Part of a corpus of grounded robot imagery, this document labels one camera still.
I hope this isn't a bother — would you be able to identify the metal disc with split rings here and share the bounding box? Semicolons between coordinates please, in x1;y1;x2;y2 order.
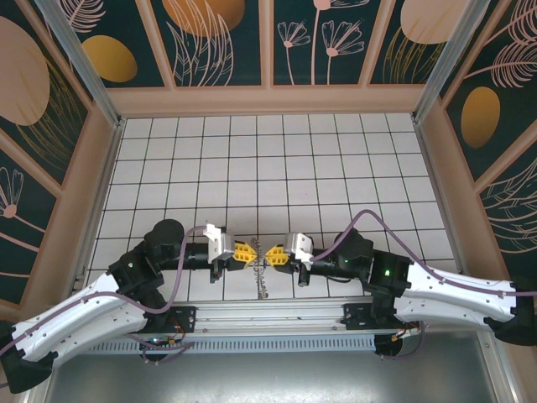
249;237;269;300

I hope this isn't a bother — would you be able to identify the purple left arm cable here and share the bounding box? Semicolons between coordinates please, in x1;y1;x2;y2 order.
0;226;210;366

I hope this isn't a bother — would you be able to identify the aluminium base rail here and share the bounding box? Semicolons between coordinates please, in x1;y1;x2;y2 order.
45;296;503;335

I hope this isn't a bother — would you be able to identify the grey slotted cable duct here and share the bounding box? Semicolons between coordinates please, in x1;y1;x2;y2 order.
77;333;378;354

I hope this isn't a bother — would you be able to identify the aluminium frame post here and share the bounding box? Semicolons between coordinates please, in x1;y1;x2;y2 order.
410;0;490;123
34;0;127;129

